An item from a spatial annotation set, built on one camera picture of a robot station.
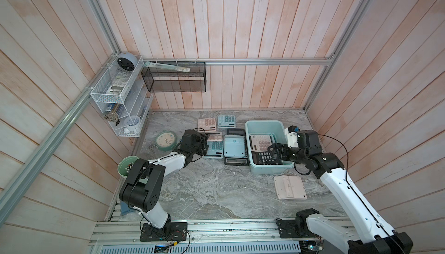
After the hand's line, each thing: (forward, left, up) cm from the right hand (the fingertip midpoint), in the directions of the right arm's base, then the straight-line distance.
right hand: (275, 147), depth 78 cm
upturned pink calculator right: (-12, -9, -17) cm, 23 cm away
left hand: (+11, +31, -9) cm, 34 cm away
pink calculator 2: (+16, +29, -14) cm, 37 cm away
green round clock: (+14, +59, -15) cm, 62 cm away
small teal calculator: (+31, +22, -17) cm, 41 cm away
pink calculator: (+13, +3, -15) cm, 20 cm away
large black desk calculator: (+2, +16, -17) cm, 24 cm away
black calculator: (+2, +3, -14) cm, 15 cm away
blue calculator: (+9, +29, -17) cm, 35 cm away
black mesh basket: (+47, +62, +3) cm, 78 cm away
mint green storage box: (+18, -5, -8) cm, 20 cm away
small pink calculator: (+28, +34, -17) cm, 47 cm away
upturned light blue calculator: (+11, +18, -16) cm, 26 cm away
